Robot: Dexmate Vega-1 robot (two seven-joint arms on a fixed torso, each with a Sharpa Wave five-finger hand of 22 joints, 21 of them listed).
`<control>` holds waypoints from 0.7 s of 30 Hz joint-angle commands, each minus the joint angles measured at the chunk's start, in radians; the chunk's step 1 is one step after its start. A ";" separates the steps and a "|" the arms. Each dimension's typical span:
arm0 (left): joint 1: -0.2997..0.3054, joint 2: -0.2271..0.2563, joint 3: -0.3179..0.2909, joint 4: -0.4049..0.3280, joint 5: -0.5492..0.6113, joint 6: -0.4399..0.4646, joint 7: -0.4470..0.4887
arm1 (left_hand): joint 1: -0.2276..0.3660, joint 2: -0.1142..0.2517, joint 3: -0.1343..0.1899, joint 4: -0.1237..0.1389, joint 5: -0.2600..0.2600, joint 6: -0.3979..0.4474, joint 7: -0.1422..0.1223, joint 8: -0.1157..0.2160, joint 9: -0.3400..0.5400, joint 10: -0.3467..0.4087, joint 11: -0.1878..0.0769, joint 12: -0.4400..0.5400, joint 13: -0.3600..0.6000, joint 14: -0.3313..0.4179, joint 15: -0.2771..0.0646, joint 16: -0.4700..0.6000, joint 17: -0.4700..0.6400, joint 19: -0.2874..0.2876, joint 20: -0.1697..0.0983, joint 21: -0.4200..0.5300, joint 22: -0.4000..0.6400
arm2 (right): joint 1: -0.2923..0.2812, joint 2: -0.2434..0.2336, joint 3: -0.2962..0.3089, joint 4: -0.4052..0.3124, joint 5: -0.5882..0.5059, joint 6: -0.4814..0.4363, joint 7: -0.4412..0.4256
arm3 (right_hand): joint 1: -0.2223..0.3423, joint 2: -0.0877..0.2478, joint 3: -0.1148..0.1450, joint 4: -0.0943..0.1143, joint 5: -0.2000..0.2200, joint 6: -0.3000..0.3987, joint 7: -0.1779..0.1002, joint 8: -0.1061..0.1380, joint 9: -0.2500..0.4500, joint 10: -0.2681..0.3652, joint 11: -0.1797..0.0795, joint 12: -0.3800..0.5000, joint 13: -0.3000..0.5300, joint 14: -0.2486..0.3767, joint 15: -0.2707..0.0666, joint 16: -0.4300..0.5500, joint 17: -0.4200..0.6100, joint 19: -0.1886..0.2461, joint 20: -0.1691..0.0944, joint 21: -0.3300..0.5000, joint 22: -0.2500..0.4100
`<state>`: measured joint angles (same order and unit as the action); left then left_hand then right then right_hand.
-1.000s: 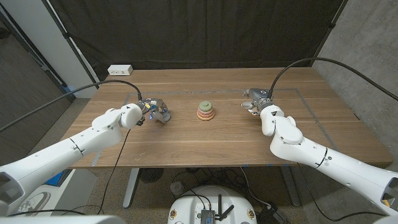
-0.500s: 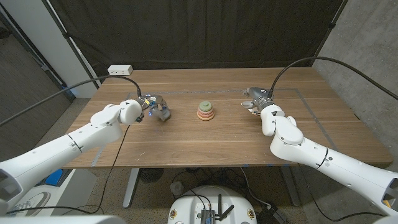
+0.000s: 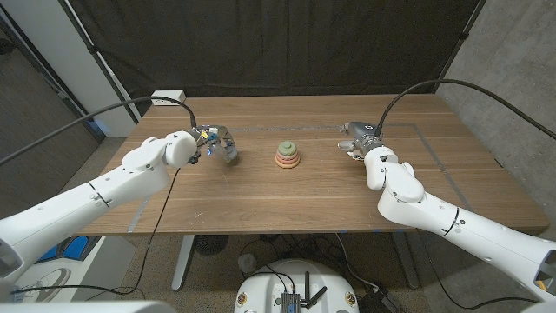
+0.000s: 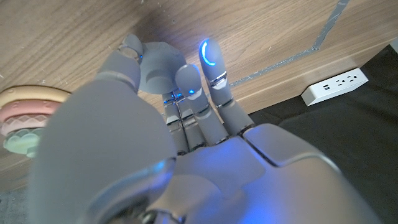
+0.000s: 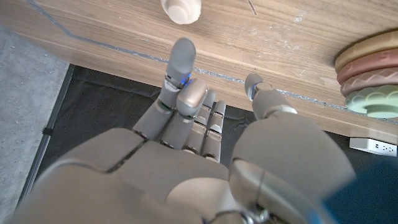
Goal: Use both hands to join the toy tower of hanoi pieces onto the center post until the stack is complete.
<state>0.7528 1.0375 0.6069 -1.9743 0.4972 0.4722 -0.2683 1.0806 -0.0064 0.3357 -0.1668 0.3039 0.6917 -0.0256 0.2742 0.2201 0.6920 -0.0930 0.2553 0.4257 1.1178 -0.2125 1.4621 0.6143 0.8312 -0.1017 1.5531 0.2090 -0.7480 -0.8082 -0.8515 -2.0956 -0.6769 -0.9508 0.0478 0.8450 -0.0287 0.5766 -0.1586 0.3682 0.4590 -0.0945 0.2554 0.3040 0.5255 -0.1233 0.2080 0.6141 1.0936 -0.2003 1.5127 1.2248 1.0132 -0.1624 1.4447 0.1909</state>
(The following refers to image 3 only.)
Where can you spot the silver router with antennas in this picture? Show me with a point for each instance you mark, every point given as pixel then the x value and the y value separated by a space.
pixel 290 302

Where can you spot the sage green disc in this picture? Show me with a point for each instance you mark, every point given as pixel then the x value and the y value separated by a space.
pixel 287 148

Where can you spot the white table leg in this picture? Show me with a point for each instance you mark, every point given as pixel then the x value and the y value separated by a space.
pixel 182 261

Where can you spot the small cream disc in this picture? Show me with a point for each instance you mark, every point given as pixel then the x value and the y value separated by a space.
pixel 357 156

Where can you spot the blue black foot pedal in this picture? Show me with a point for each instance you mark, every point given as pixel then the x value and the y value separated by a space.
pixel 48 254
pixel 76 247

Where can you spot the dusty pink disc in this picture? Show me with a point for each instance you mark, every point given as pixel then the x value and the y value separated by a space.
pixel 287 157

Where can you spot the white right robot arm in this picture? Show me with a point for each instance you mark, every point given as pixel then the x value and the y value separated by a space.
pixel 456 226

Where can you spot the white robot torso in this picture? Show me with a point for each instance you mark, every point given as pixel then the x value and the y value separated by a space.
pixel 260 287

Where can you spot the grey round floor object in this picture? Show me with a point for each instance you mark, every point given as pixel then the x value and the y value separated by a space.
pixel 247 263

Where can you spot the grey table leg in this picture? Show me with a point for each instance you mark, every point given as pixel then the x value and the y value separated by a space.
pixel 404 261

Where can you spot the white right robot shoulder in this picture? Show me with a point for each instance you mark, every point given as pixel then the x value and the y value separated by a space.
pixel 543 308

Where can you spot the large orange disc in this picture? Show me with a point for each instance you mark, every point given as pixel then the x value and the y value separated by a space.
pixel 287 166

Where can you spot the white power strip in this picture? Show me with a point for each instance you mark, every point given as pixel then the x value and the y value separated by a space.
pixel 167 93

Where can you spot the small dark grey disc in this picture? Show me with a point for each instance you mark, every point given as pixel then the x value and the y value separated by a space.
pixel 231 153

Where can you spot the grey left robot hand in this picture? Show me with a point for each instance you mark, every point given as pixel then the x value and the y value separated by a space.
pixel 215 132

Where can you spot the black backdrop curtain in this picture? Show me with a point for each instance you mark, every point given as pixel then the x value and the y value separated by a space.
pixel 260 43

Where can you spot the coral red disc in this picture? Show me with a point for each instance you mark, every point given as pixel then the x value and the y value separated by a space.
pixel 287 162

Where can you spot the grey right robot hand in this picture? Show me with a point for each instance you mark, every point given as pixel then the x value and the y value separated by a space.
pixel 362 130

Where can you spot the black floor fan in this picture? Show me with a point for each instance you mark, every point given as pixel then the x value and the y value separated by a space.
pixel 210 244

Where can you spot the black power adapter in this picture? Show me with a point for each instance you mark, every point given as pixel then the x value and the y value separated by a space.
pixel 375 302

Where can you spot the black backdrop stand pole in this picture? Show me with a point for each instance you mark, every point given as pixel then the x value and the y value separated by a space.
pixel 92 48
pixel 465 35

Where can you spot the white left robot shoulder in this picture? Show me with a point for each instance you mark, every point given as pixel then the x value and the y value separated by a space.
pixel 87 308

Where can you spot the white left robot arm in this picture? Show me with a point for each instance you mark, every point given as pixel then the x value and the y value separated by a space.
pixel 87 204

